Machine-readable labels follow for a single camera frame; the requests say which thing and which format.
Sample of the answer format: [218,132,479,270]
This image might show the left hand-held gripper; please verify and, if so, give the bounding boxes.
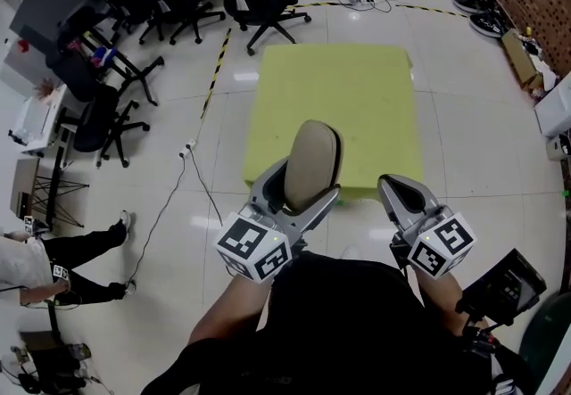
[215,156,343,284]

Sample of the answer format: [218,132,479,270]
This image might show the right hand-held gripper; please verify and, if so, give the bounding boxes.
[377,174,478,281]

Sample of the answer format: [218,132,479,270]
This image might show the beige glasses case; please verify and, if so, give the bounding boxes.
[284,119,345,213]

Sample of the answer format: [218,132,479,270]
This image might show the person's right forearm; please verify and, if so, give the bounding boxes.
[413,268,470,337]

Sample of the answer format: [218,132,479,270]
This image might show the person's left forearm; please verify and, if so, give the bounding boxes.
[186,268,274,350]

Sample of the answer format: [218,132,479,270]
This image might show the yellow-green table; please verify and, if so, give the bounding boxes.
[242,43,426,203]

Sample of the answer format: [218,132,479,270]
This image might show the person's black shirt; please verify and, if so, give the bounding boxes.
[140,249,539,395]

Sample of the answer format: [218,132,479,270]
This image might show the yellow-black hazard tape strip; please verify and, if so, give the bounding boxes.
[200,27,234,120]
[394,3,469,20]

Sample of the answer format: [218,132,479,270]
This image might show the white box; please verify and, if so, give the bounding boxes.
[534,70,571,139]

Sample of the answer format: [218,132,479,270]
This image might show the brown cardboard box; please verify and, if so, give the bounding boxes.
[500,27,546,95]

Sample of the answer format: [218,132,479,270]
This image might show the black-legged desk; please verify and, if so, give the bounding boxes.
[78,25,165,108]

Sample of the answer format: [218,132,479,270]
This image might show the dark green chair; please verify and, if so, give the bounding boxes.
[518,292,571,395]

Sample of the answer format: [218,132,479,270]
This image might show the white side table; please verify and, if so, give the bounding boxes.
[7,83,78,156]

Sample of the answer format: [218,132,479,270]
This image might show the black floor cable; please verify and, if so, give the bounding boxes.
[122,147,224,292]

